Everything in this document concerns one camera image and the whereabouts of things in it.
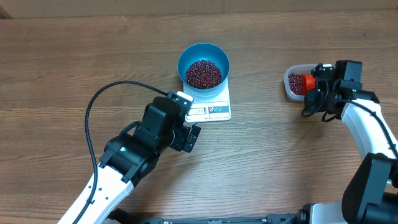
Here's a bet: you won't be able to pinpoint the red beans in bowl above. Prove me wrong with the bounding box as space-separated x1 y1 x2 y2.
185 60 222 90

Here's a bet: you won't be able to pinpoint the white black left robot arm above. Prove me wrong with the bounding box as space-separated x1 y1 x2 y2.
60 91 200 223

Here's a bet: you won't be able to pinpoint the red adzuki beans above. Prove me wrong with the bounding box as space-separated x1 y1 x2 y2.
288 73 303 95

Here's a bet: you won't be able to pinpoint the white digital kitchen scale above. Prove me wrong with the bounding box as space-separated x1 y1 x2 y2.
183 78 232 123

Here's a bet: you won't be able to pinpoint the clear plastic food container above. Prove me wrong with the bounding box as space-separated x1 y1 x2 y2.
283 63 320 103

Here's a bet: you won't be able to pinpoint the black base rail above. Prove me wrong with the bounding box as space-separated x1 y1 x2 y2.
103 208 310 224

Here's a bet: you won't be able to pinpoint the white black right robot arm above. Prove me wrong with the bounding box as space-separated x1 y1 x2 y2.
279 60 397 224

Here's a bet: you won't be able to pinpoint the red scoop with blue handle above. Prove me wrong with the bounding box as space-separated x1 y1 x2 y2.
302 74 316 95

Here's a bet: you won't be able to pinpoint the teal blue bowl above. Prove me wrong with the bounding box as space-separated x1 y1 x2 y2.
177 42 231 92

